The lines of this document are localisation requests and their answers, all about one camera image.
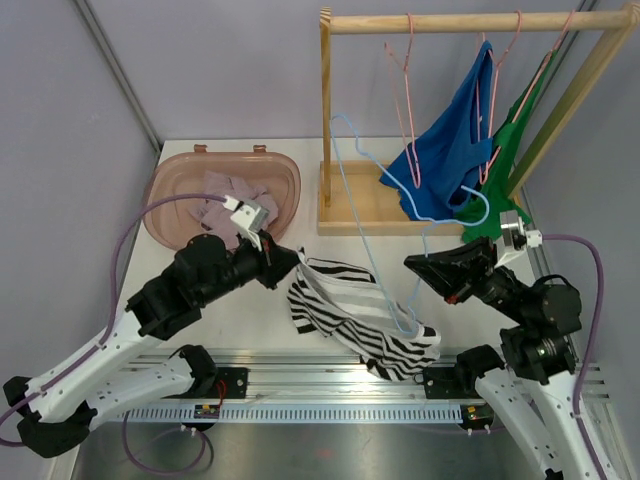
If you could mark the wooden clothes rack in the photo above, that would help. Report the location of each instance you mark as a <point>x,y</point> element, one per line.
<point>378,209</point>

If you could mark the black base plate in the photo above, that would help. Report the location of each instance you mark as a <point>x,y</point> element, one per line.
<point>231,381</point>
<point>442,383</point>

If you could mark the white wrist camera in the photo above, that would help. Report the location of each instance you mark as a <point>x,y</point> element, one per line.
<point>515,240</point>
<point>248,218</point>

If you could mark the aluminium mounting rail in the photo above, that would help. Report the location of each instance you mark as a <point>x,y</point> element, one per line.
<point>314,375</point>

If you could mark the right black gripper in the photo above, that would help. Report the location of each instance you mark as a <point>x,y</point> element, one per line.
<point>453,268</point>

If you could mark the blue wire hanger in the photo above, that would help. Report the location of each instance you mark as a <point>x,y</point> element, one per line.
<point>360,220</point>

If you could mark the mauve pink tank top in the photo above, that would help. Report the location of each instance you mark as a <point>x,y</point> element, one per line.
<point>213,218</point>

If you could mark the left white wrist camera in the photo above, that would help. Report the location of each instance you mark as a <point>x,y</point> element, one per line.
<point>248,218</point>

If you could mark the pink wire hanger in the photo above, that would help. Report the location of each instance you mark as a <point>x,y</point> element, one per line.
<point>484,171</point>
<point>542,69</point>
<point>404,112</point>

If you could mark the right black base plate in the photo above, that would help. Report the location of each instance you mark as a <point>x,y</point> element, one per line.
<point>442,383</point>

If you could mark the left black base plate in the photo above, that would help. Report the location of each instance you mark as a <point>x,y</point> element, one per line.
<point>231,381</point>

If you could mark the blue tank top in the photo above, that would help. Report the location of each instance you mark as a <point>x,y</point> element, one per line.
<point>435,173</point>

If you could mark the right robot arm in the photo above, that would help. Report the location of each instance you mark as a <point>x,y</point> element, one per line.
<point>532,381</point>

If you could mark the green tank top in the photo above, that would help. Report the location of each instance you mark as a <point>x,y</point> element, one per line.
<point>506,142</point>

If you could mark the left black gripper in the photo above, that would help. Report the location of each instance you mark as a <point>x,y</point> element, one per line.
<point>275,261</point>

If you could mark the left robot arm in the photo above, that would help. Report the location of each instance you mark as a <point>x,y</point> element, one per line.
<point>60,408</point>

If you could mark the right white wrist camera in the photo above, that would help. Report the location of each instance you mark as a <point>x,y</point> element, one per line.
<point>515,240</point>

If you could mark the black white striped tank top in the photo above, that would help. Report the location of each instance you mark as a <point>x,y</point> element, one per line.
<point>346,304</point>

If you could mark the white slotted cable duct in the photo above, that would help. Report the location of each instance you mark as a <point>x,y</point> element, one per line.
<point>251,413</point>

